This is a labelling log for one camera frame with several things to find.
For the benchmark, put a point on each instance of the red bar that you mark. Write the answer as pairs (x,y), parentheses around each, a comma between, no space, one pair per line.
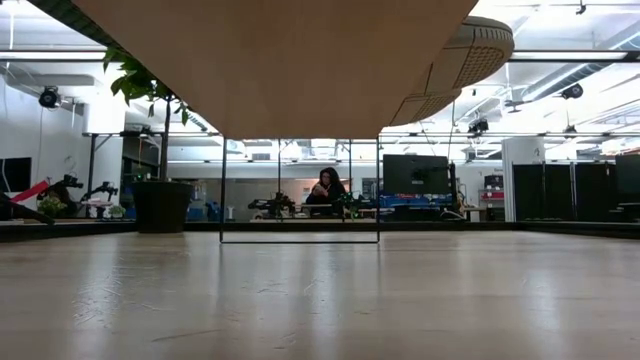
(31,191)

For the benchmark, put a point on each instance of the ceiling light strip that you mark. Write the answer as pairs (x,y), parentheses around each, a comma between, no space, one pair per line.
(60,55)
(565,55)

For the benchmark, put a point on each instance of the black wall screen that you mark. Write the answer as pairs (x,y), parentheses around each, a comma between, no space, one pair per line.
(15,175)

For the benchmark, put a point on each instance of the blue storage crates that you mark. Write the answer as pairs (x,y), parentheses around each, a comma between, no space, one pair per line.
(210,212)

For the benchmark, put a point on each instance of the wooden shelf black metal frame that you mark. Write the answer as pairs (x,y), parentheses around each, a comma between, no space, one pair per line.
(280,75)

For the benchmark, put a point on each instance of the potted green tree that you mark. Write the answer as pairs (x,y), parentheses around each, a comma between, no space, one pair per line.
(162,207)

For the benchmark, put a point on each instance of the black partition panels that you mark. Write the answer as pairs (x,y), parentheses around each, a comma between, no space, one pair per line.
(560,192)

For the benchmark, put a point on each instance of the white rubber slide sandal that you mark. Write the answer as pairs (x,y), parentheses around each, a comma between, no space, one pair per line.
(422,109)
(477,55)

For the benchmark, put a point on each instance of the white pillar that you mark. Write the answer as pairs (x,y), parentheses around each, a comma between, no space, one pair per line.
(522,150)

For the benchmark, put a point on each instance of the black monitor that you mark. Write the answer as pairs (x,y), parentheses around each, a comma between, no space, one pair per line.
(629,175)
(415,175)

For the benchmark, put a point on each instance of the blue bin row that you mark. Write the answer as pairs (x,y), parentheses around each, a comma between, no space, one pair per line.
(415,201)

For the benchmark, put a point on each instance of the small potted plant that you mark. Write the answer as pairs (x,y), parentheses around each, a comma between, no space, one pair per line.
(116,211)
(51,206)

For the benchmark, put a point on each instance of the red shelving unit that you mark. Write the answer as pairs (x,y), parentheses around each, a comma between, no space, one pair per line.
(494,195)

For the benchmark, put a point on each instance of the person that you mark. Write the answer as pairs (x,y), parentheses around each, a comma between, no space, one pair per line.
(327,192)

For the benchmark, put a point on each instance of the metal storage rack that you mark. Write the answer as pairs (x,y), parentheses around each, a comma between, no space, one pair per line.
(92,160)

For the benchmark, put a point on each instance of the black round ceiling lamp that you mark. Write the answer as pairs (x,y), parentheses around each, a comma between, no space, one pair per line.
(572,91)
(49,98)

